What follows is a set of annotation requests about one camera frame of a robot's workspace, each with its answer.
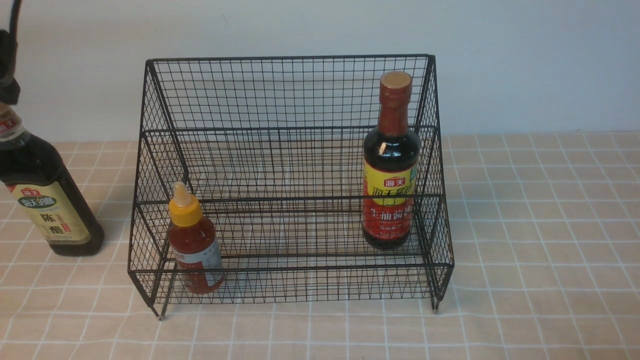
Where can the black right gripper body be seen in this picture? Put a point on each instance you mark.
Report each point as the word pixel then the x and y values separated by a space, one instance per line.
pixel 9 87

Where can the dark vinegar bottle beige label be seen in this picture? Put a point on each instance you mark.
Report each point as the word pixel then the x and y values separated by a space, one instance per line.
pixel 35 174

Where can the chili sauce bottle yellow cap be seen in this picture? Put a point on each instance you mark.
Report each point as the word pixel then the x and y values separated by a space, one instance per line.
pixel 193 239

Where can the soy sauce bottle red label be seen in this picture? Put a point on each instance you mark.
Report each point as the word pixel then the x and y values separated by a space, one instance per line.
pixel 391 154

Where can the beige checkered tablecloth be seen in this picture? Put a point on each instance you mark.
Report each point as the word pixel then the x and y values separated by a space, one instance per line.
pixel 545 231

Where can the black wire mesh shelf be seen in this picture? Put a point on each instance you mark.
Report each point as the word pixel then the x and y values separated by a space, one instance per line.
pixel 272 148

